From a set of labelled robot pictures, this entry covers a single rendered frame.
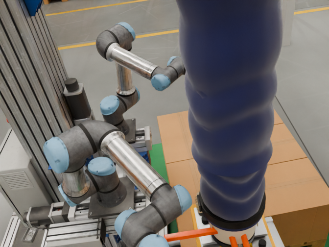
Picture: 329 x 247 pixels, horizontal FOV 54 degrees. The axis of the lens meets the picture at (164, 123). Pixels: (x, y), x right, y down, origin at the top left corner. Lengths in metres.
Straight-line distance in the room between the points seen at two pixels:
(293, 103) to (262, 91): 3.16
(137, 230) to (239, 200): 0.33
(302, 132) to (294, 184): 1.29
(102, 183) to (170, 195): 0.63
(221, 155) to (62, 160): 0.51
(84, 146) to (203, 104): 0.47
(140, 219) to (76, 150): 0.34
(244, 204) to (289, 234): 1.35
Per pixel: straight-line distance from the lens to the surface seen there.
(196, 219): 1.40
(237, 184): 0.97
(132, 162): 1.00
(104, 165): 1.50
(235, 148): 0.84
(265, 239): 1.35
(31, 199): 1.90
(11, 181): 1.82
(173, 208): 0.91
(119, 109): 1.89
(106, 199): 1.60
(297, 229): 2.37
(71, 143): 1.09
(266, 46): 0.71
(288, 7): 4.88
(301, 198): 2.25
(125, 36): 1.70
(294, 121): 3.66
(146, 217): 0.89
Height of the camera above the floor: 2.29
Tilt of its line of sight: 39 degrees down
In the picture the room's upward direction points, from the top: 10 degrees counter-clockwise
